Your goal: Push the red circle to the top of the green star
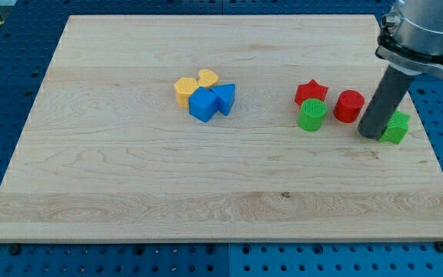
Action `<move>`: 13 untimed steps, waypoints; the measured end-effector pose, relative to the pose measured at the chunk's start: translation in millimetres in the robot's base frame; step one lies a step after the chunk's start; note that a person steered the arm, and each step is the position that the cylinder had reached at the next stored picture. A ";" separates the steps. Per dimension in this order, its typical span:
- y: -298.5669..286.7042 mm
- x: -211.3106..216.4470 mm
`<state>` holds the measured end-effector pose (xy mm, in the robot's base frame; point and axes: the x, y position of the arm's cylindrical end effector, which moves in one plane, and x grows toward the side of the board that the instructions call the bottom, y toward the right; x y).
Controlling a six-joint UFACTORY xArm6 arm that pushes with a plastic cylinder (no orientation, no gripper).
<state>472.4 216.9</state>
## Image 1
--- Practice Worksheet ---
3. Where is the wooden board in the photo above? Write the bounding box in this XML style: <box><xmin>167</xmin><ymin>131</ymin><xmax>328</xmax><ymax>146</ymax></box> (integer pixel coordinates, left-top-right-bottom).
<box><xmin>0</xmin><ymin>15</ymin><xmax>443</xmax><ymax>244</ymax></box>

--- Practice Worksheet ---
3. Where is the red star block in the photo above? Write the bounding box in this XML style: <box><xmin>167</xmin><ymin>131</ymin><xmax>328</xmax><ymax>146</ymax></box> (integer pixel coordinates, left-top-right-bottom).
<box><xmin>295</xmin><ymin>79</ymin><xmax>328</xmax><ymax>105</ymax></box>

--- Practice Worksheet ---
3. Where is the blue triangle block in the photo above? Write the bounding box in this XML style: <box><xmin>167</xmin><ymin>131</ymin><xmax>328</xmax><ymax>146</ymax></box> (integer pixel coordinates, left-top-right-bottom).
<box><xmin>211</xmin><ymin>84</ymin><xmax>236</xmax><ymax>116</ymax></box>

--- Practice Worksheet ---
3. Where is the blue cube block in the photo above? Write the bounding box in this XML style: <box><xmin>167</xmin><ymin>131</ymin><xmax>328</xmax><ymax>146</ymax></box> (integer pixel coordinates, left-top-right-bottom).
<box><xmin>188</xmin><ymin>87</ymin><xmax>218</xmax><ymax>122</ymax></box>

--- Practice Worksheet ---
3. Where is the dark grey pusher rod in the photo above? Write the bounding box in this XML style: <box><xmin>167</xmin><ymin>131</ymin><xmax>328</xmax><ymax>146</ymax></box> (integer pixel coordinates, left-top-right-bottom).
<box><xmin>358</xmin><ymin>65</ymin><xmax>415</xmax><ymax>139</ymax></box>

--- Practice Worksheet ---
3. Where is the yellow heart block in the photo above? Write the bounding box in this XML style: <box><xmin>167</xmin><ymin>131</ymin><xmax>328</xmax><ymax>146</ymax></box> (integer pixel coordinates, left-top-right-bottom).
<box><xmin>198</xmin><ymin>68</ymin><xmax>219</xmax><ymax>88</ymax></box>

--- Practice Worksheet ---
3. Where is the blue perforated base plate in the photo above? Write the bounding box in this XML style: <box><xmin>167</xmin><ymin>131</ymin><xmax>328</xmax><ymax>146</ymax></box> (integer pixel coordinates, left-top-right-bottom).
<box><xmin>0</xmin><ymin>0</ymin><xmax>443</xmax><ymax>276</ymax></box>

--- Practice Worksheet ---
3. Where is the yellow hexagon block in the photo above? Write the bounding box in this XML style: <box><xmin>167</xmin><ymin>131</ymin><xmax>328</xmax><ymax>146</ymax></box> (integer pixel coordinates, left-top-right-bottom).
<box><xmin>174</xmin><ymin>77</ymin><xmax>199</xmax><ymax>108</ymax></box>

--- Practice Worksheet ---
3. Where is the green cylinder block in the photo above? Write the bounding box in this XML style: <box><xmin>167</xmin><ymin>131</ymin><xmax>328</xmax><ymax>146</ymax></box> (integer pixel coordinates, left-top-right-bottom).
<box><xmin>297</xmin><ymin>98</ymin><xmax>328</xmax><ymax>132</ymax></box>

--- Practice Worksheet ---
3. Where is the green star block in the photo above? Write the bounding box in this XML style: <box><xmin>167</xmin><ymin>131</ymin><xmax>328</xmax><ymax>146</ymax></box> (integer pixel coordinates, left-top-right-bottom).
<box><xmin>378</xmin><ymin>111</ymin><xmax>411</xmax><ymax>144</ymax></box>

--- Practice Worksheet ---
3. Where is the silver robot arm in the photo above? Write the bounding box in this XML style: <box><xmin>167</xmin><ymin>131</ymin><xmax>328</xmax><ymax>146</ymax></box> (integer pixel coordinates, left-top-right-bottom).
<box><xmin>358</xmin><ymin>0</ymin><xmax>443</xmax><ymax>139</ymax></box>

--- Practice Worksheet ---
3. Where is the red cylinder block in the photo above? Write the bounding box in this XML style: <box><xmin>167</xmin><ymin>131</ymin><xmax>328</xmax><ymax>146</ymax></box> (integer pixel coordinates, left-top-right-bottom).
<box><xmin>333</xmin><ymin>90</ymin><xmax>365</xmax><ymax>123</ymax></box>

